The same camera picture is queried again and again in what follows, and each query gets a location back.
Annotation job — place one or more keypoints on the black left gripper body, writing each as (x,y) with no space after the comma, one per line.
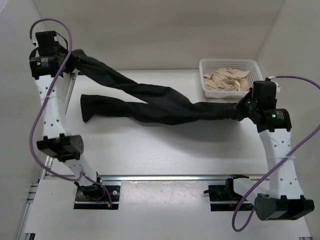
(70,64)

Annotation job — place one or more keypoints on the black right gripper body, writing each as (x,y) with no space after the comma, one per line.
(250,105)

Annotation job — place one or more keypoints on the black trousers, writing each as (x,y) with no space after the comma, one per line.
(158,104)

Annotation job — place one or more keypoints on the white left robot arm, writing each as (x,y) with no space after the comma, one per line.
(50,132)

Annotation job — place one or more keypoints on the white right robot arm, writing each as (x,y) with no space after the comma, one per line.
(277,195)

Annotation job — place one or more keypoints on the beige trousers in basket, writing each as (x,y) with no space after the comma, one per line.
(227,79)

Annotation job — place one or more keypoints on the white plastic basket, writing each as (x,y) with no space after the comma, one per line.
(208,65)

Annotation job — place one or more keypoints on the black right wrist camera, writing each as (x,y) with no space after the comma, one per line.
(264,90)

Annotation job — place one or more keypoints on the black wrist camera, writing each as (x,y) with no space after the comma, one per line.
(264,90)
(48,43)

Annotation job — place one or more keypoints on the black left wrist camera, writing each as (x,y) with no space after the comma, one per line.
(48,43)

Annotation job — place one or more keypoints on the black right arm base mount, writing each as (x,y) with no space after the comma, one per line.
(222,196)

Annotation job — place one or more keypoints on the aluminium front frame rail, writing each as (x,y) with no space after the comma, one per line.
(135,178)

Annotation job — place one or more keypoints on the aluminium frame rail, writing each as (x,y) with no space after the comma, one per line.
(135,178)
(65,92)
(301,159)

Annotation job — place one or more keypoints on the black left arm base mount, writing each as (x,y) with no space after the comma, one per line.
(94,197)

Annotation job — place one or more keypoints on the aluminium right frame rail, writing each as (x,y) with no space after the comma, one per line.
(301,159)

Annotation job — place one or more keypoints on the aluminium left frame rail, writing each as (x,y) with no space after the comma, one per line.
(65,92)

